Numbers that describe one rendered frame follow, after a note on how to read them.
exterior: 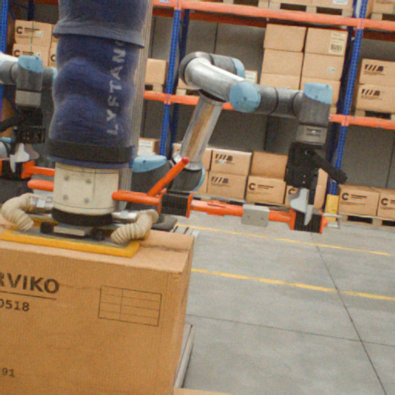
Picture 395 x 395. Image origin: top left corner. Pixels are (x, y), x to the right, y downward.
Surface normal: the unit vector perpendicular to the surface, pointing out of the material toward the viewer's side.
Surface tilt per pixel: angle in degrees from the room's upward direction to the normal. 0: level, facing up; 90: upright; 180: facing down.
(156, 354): 90
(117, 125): 75
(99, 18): 100
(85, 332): 90
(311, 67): 90
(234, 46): 90
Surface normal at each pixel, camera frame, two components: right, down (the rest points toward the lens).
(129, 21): 0.65, 0.40
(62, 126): -0.57, 0.17
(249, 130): -0.11, 0.15
